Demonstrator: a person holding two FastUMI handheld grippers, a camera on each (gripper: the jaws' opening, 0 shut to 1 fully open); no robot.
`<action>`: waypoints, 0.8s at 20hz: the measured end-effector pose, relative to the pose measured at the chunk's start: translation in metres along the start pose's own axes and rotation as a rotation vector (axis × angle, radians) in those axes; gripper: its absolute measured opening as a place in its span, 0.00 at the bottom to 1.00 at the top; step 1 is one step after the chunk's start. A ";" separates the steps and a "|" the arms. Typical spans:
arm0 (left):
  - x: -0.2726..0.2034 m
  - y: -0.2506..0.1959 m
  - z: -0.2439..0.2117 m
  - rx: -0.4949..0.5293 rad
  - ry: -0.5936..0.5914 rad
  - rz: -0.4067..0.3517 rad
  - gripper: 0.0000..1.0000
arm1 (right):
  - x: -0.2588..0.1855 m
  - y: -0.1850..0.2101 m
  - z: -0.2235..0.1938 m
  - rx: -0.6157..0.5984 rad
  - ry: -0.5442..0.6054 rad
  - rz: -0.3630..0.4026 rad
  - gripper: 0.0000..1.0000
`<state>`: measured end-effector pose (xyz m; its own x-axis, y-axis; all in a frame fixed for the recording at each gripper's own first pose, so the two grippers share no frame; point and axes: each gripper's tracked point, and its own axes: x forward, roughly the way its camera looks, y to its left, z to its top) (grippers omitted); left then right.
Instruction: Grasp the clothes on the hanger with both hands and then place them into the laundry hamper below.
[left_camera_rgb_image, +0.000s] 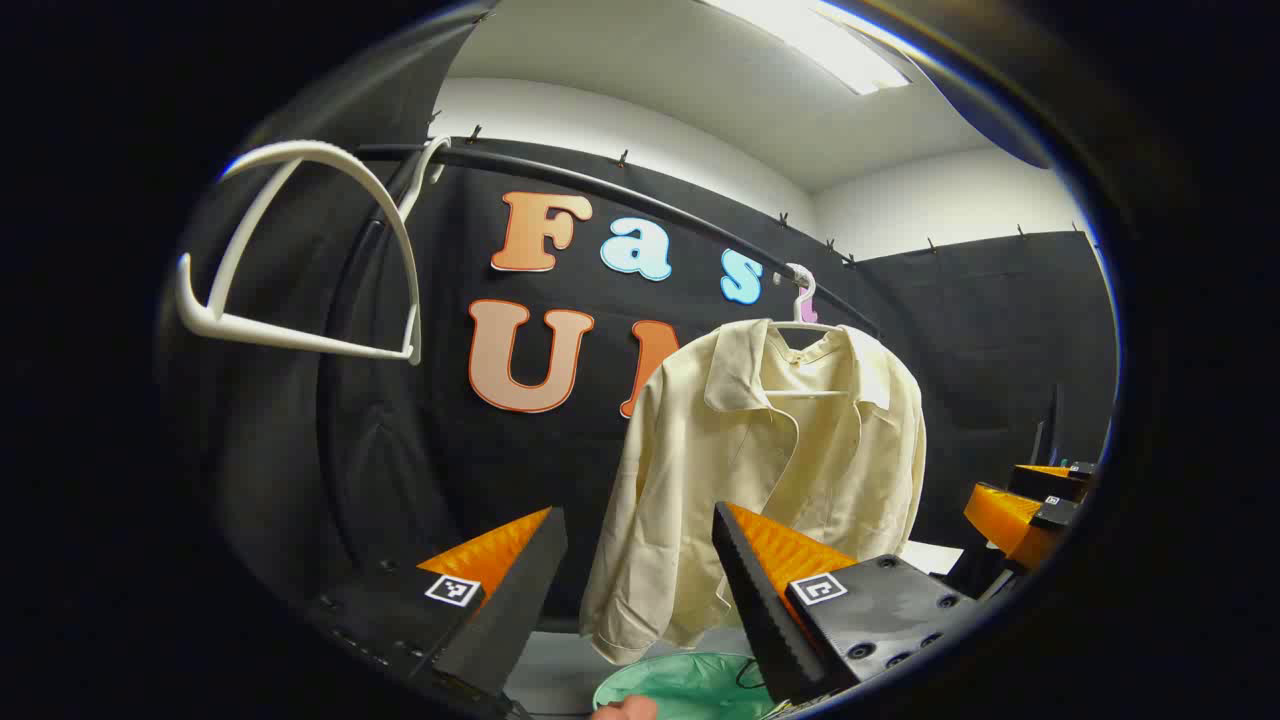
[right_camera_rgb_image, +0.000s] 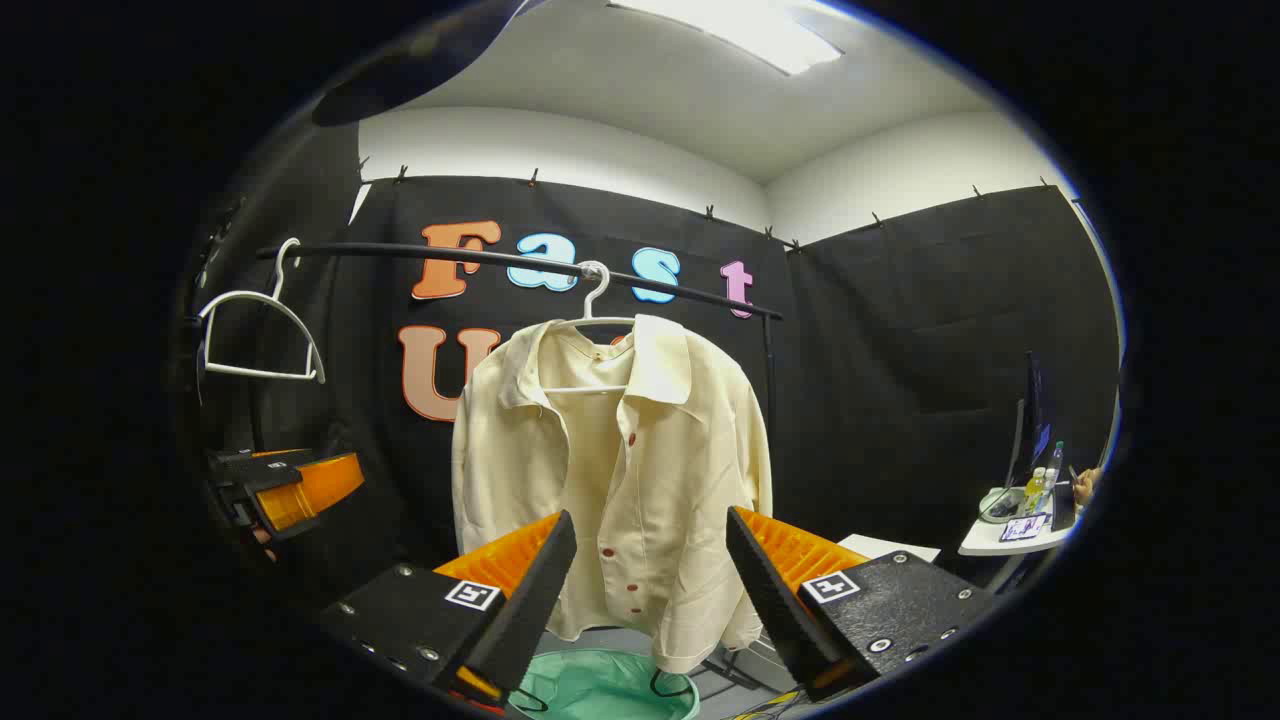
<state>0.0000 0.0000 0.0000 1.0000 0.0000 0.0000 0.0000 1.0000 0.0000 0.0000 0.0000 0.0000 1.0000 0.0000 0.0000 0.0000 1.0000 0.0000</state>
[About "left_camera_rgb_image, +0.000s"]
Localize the dark monitor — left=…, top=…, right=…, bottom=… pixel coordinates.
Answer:
left=1030, top=385, right=1061, bottom=466

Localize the white table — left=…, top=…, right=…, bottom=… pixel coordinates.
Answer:
left=897, top=540, right=963, bottom=577

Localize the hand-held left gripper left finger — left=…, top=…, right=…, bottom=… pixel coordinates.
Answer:
left=305, top=505, right=569, bottom=716

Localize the thin white clothes hanger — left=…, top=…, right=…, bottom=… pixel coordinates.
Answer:
left=765, top=262, right=853, bottom=401

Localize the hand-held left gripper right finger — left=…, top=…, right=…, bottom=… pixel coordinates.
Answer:
left=712, top=502, right=986, bottom=713

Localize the wide white clothes hanger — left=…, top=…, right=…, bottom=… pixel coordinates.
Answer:
left=175, top=135, right=453, bottom=366

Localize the black backdrop cloth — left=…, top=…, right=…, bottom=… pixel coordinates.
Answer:
left=160, top=10, right=1119, bottom=641

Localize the cream collared shirt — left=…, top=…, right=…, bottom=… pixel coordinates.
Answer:
left=578, top=318, right=928, bottom=666

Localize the green laundry hamper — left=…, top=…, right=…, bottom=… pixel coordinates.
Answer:
left=592, top=652, right=776, bottom=720

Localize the ceiling light panel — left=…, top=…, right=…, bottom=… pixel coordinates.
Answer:
left=700, top=0, right=913, bottom=96

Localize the black clothes rail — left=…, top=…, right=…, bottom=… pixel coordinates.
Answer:
left=315, top=143, right=883, bottom=561

